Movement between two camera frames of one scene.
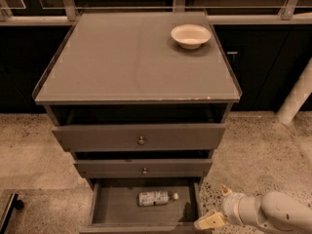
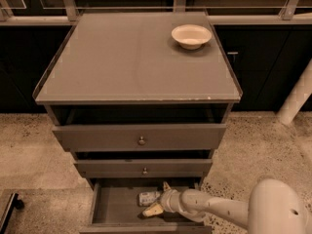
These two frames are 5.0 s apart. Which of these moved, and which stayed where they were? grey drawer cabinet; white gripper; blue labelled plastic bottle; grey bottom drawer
Moved: white gripper
Stayed: grey drawer cabinet; blue labelled plastic bottle; grey bottom drawer
